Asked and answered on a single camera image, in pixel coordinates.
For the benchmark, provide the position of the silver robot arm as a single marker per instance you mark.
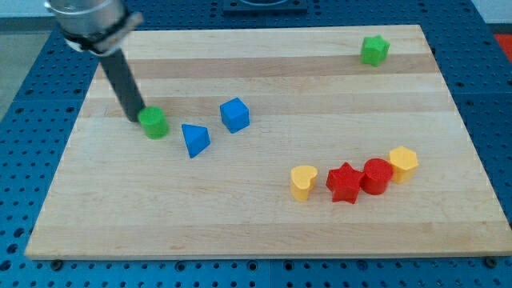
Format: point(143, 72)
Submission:
point(96, 26)

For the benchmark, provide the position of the blue cube block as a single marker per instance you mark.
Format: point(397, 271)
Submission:
point(235, 115)

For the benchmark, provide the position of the yellow heart block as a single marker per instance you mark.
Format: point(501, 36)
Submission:
point(302, 181)

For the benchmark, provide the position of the blue triangular prism block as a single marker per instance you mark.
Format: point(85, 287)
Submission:
point(196, 138)

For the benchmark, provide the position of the wooden board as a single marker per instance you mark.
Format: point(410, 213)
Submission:
point(117, 195)

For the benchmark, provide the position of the red star block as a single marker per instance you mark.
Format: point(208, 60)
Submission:
point(344, 183)

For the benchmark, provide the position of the green cylinder block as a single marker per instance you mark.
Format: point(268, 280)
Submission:
point(153, 122)

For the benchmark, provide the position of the red cylinder block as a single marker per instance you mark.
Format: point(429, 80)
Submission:
point(377, 176)

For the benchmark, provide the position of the yellow hexagon block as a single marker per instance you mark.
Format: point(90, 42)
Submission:
point(404, 163)

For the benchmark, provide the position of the green star block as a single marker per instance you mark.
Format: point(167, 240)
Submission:
point(374, 50)

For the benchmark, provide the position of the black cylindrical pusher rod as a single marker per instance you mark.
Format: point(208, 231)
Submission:
point(122, 82)

